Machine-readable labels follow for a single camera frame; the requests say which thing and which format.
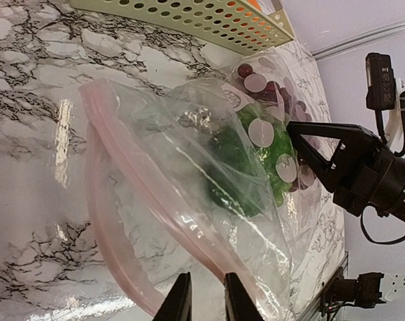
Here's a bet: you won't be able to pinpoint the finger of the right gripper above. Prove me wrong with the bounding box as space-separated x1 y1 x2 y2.
287 122 384 170
291 134 348 193

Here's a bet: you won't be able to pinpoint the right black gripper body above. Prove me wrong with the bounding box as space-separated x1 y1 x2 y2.
333 148 405 222

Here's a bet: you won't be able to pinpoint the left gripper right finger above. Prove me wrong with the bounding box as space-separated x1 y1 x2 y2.
224 273 263 321

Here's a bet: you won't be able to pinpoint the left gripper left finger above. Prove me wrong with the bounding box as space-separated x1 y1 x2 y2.
153 272 192 321

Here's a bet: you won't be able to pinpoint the fake green bell pepper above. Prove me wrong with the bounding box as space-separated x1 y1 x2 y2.
204 126 263 217

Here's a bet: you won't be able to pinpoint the clear dotted zip bag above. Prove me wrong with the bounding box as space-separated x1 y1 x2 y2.
79 51 322 320

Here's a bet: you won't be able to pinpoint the fake green grapes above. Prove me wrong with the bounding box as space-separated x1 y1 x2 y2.
237 104 298 207

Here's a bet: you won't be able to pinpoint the fake purple grapes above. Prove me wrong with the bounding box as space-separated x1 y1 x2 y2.
236 63 316 193

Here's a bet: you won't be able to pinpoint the green perforated plastic basket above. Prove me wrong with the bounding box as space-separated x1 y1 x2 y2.
70 0 295 56

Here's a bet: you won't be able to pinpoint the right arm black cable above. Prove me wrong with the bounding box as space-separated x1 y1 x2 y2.
359 90 405 245

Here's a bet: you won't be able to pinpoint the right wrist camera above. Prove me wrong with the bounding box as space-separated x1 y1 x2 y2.
366 53 397 111

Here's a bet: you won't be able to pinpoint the front aluminium frame rail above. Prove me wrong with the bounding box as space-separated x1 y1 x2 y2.
297 251 349 321

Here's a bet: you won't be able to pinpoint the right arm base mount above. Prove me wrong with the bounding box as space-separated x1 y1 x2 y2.
333 272 386 310

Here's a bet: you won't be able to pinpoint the right aluminium frame post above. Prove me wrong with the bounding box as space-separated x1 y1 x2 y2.
311 20 405 61

